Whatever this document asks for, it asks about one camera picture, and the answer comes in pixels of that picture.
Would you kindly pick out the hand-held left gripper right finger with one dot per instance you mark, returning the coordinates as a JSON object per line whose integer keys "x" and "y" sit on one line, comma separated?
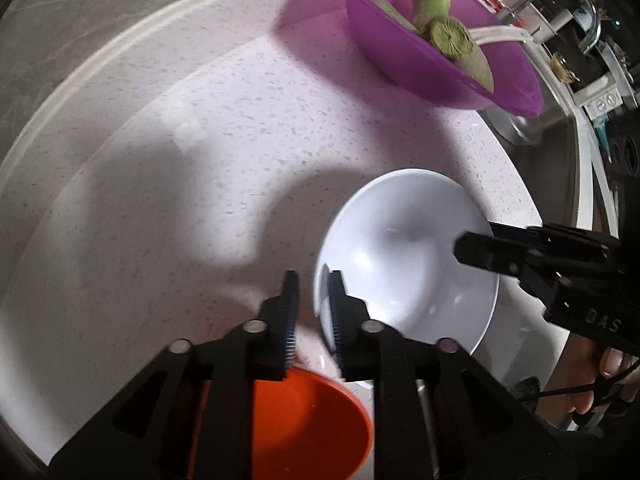
{"x": 336, "y": 320}

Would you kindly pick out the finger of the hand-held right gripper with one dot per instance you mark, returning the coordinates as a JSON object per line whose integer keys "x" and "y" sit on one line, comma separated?
{"x": 560, "y": 237}
{"x": 485, "y": 252}

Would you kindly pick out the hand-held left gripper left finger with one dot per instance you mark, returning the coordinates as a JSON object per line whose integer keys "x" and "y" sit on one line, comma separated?
{"x": 289, "y": 320}

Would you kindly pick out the small white bowl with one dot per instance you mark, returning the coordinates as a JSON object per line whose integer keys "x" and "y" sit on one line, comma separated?
{"x": 405, "y": 240}

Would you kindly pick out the orange bowl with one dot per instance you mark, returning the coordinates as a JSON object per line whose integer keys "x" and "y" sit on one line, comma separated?
{"x": 310, "y": 420}

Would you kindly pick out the person's right hand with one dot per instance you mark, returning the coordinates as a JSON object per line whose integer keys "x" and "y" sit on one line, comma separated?
{"x": 585, "y": 375}

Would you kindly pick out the stainless steel sink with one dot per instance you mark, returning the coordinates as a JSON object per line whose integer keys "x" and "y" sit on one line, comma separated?
{"x": 545, "y": 160}

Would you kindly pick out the white spoon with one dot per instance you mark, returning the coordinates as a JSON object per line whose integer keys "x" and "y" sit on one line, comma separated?
{"x": 502, "y": 35}

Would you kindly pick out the purple plastic basin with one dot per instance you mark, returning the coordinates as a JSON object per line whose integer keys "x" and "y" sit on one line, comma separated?
{"x": 390, "y": 45}

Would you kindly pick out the chrome faucet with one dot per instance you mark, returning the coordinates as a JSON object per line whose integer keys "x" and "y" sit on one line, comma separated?
{"x": 580, "y": 0}

